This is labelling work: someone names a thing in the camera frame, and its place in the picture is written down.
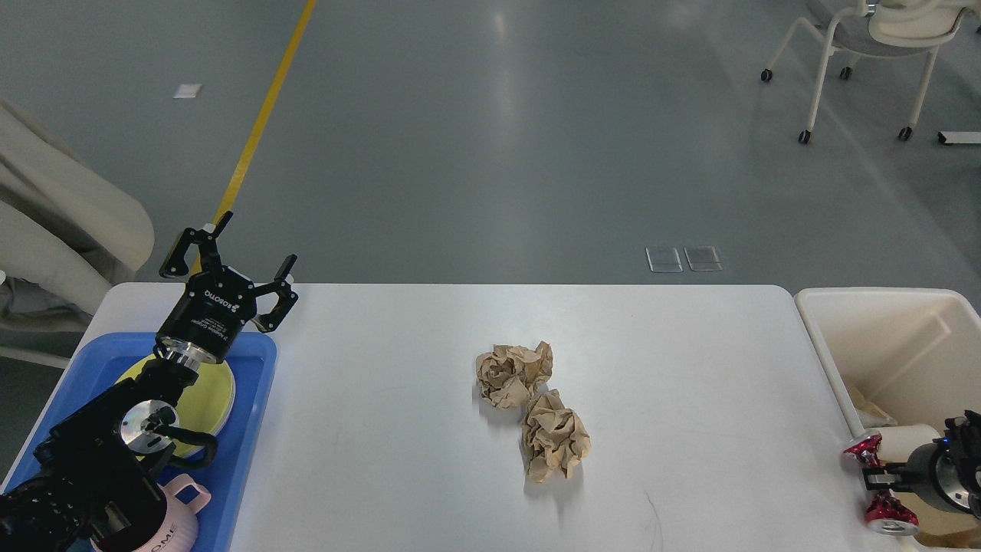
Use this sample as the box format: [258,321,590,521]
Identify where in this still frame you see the pink ceramic mug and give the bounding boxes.
[89,474,211,551]

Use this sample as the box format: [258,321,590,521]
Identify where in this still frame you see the crushed red can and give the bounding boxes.
[842,431,920,537]

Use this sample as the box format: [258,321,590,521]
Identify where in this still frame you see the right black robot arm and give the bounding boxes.
[845,411,980,518]

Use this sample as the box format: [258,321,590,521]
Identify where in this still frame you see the white office chair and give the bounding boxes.
[760,1,979,146]

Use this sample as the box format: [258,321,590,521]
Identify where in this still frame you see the brown paper ball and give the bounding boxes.
[475,341,554,409]
[521,390,592,485]

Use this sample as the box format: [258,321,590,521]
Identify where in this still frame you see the yellow plastic plate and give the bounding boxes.
[119,362,236,453]

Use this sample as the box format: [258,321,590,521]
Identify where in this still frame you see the white plastic bin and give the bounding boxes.
[794,287,981,549]

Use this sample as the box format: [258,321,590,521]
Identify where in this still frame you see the right floor socket plate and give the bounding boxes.
[684,245,723,271]

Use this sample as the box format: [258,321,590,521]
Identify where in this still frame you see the white floor bar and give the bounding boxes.
[937,130,981,146]

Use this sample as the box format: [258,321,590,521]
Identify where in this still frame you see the white paper cup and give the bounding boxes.
[877,424,941,462]

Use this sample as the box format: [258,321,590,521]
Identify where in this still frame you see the floor socket plate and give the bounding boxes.
[645,247,684,274]
[684,245,723,271]

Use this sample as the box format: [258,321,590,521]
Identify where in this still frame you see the large brown paper bag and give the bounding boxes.
[845,382,979,548]

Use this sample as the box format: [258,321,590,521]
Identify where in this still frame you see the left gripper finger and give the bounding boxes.
[250,254,298,333]
[159,211,235,286]

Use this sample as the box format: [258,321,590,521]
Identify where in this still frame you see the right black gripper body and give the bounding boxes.
[904,443,954,513]

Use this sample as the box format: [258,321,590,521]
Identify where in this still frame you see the left floor socket plate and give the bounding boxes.
[645,247,684,274]

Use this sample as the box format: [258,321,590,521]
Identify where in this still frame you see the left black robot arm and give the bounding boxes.
[2,211,298,551]

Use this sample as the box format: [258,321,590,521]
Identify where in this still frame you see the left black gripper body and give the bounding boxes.
[156,268,257,363]

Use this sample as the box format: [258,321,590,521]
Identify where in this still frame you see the beige fabric cover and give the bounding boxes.
[1,100,155,335]

